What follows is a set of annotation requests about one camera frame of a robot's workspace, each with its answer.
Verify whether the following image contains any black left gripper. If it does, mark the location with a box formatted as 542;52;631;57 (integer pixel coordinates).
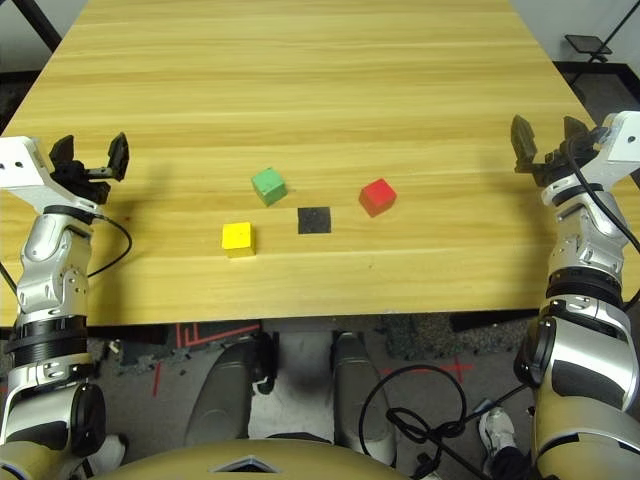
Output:
48;131;131;205

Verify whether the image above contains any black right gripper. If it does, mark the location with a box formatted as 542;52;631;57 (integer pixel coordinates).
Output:
510;114;604;189

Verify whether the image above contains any yellow wooden block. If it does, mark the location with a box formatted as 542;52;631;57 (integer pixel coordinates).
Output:
221;221;257;260

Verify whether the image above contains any green wooden block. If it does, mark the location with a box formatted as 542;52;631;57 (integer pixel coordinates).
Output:
250;166;289;208

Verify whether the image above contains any red wooden block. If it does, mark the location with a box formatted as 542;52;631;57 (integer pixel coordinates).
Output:
357;178;398;219

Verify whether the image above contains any black stand plate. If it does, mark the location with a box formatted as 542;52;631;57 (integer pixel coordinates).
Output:
564;33;614;64

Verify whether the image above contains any black diagonal bar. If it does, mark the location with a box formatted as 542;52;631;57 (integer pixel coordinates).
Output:
13;0;64;52

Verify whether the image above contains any black mat with red lines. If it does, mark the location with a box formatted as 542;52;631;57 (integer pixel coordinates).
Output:
119;322;264;374

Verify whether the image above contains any black square marker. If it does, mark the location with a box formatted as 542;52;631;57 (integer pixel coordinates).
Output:
296;206;332;235

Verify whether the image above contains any grey left robot leg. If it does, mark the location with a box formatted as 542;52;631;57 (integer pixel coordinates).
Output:
183;332;275;446

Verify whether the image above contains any grey robot leg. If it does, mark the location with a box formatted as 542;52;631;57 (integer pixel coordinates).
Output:
183;332;275;446
332;329;399;464

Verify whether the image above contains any white sneaker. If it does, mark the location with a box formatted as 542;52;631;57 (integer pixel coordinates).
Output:
478;407;516;459

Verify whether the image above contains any grey right robot leg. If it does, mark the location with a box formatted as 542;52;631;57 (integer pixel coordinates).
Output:
332;329;399;464

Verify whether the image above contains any gold robot torso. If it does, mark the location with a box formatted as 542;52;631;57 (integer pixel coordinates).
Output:
99;438;416;480

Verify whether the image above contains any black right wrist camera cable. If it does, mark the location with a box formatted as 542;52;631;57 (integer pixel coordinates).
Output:
564;127;640;306

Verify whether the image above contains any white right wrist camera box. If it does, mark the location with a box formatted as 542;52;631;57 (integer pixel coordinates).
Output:
574;110;640;194

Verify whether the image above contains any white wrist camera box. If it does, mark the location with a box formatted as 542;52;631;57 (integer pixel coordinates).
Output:
0;136;99;210
574;110;640;194

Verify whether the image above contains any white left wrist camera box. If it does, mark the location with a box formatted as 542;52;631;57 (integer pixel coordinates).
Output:
0;136;99;210

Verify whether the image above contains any thin black left gripper cable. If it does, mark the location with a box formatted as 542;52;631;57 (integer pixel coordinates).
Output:
87;212;134;279

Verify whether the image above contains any black floor cable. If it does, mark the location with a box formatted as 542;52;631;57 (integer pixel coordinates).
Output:
358;363;531;480

